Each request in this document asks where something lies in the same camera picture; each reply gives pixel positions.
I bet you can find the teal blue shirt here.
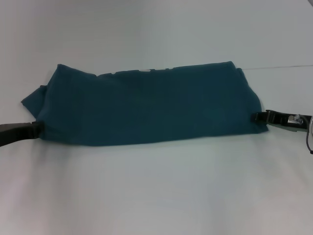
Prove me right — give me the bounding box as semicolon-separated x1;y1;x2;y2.
20;61;269;144

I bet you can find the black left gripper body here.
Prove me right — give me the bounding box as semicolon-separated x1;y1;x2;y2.
0;122;35;148

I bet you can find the right arm cable with plug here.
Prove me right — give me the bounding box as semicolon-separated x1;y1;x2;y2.
294;114;313;155

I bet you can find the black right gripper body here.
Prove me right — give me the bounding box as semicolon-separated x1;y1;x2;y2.
266;109;313;133

